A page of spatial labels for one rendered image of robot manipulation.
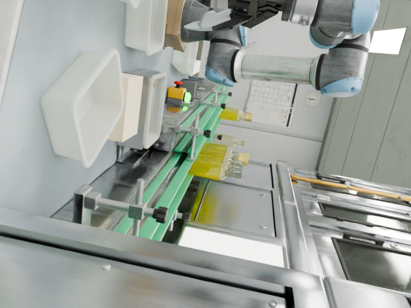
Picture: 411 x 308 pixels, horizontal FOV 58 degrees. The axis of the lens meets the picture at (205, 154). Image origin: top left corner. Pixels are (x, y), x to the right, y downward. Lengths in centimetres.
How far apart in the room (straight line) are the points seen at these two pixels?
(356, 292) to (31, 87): 58
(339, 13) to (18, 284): 65
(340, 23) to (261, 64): 56
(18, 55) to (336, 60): 88
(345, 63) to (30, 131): 88
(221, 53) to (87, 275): 103
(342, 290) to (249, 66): 95
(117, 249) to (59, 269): 6
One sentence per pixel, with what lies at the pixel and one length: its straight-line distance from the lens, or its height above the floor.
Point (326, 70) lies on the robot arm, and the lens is 120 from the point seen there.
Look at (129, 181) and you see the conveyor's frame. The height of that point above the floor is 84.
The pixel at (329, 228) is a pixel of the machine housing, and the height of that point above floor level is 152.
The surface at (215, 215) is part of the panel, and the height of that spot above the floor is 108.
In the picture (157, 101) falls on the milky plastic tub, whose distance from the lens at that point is 125.
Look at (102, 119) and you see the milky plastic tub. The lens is 89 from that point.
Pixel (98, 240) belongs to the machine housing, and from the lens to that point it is 46.
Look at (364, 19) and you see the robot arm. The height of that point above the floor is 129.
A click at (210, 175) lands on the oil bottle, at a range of 136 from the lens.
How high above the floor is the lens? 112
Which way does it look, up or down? 5 degrees down
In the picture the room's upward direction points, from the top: 101 degrees clockwise
